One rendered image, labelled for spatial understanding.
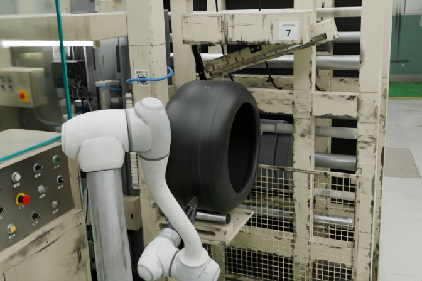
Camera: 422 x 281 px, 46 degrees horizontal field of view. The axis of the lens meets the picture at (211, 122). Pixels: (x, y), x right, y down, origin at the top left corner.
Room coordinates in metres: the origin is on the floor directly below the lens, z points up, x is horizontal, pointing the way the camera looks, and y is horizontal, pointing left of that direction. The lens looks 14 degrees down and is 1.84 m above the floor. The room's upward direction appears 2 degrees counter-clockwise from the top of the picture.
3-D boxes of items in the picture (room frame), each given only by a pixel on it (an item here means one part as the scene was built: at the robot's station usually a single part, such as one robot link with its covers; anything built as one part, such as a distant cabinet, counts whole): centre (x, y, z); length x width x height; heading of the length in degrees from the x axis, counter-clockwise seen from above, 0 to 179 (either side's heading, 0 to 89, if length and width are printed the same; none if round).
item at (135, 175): (2.32, 0.37, 1.19); 0.05 x 0.04 x 0.48; 156
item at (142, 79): (2.31, 0.28, 1.51); 0.19 x 0.19 x 0.06; 66
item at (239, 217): (2.23, 0.04, 0.80); 0.37 x 0.36 x 0.02; 156
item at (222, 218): (2.10, 0.09, 0.90); 0.35 x 0.05 x 0.05; 66
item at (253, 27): (2.45, -0.20, 1.71); 0.61 x 0.25 x 0.15; 66
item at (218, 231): (2.10, 0.10, 0.84); 0.36 x 0.09 x 0.06; 66
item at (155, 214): (2.30, 0.20, 0.90); 0.40 x 0.03 x 0.10; 156
